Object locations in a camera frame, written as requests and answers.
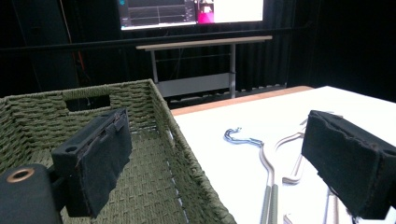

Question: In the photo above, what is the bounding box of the green woven basket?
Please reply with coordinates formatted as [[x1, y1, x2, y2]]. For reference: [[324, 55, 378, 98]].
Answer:
[[0, 78, 237, 224]]

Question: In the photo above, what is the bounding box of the monitor screen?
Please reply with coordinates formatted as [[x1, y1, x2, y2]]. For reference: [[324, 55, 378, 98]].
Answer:
[[117, 0, 265, 32]]

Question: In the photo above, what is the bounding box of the orange cable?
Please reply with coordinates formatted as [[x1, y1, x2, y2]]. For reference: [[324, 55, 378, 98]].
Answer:
[[58, 0, 92, 86]]

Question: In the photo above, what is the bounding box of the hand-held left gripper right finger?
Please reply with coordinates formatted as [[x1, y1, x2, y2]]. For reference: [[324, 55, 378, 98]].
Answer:
[[301, 109, 396, 220]]

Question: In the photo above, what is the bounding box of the beige hanger with metal hook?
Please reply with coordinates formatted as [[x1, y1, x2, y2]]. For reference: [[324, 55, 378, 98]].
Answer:
[[223, 126, 280, 224]]

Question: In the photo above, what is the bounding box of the grey metal-legged table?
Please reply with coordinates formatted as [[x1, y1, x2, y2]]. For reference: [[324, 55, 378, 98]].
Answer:
[[135, 35, 274, 99]]

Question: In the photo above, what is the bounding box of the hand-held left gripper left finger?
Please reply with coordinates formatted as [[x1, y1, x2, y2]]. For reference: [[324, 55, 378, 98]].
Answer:
[[50, 106, 134, 219]]

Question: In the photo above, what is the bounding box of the black curtain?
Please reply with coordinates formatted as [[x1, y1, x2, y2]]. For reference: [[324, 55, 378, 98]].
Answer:
[[0, 0, 396, 104]]

